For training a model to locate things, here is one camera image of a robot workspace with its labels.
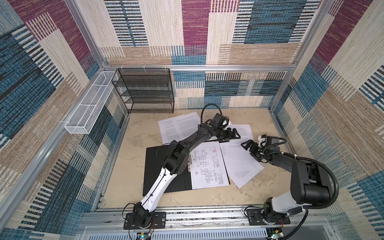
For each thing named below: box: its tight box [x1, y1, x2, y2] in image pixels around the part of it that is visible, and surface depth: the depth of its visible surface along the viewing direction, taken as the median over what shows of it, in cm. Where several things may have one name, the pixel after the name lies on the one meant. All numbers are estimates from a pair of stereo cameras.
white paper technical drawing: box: [189, 141, 230, 190], surface depth 93 cm
